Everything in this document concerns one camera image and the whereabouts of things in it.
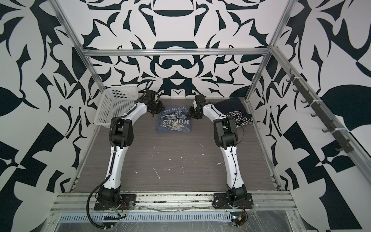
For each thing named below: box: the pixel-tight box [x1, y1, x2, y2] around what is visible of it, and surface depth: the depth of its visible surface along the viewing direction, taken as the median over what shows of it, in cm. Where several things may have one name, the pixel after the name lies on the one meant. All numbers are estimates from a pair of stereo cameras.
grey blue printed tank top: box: [157, 105, 192, 133], surface depth 104 cm
